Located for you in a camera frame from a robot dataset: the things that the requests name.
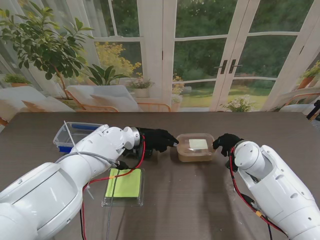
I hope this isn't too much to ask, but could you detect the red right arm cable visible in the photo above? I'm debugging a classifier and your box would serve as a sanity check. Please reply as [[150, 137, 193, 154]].
[[229, 146, 286, 236]]

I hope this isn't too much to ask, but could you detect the clear lid with white label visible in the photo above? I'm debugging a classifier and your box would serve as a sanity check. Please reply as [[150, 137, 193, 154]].
[[176, 132, 218, 156]]

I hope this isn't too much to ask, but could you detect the tan kraft paper bowl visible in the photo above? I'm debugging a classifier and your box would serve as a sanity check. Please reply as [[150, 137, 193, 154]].
[[177, 148, 217, 163]]

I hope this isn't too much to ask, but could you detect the clear lid with green paper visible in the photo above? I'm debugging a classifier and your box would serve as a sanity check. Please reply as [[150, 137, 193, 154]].
[[101, 167, 147, 208]]

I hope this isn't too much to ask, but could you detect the printed garden door backdrop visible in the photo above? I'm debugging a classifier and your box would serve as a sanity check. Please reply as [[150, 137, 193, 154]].
[[0, 0, 320, 114]]

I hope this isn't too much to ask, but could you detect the black plastic ridged tray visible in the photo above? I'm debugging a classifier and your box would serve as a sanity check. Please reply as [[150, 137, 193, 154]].
[[122, 147, 154, 160]]

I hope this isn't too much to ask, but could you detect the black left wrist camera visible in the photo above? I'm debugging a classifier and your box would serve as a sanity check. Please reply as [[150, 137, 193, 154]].
[[131, 147, 154, 160]]

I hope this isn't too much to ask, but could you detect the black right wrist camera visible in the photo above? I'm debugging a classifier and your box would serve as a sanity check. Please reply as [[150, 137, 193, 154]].
[[224, 159, 237, 174]]

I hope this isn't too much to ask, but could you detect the clear container with blue clips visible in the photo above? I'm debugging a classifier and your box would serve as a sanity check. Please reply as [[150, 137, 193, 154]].
[[52, 121, 104, 153]]

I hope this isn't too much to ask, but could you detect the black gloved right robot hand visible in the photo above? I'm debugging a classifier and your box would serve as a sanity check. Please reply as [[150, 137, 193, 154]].
[[212, 133, 245, 158]]

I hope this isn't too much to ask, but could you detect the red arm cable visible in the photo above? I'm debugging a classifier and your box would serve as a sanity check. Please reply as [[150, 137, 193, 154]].
[[79, 134, 147, 240], [229, 146, 286, 236]]

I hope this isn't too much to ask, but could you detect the black tripod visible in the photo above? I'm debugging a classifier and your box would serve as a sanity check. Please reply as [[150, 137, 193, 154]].
[[306, 99, 320, 121]]

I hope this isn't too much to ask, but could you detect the red left arm cable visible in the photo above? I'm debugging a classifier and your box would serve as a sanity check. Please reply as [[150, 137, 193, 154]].
[[79, 134, 147, 240]]

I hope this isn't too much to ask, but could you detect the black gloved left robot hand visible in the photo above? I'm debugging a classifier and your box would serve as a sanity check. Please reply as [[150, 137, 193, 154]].
[[139, 127, 180, 153]]

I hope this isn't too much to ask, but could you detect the grey left arm cable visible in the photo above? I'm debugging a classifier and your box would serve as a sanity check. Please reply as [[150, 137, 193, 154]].
[[54, 151, 121, 240]]

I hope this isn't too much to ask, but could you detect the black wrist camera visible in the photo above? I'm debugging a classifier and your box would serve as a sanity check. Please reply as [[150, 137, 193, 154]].
[[131, 147, 154, 160], [224, 159, 237, 174]]

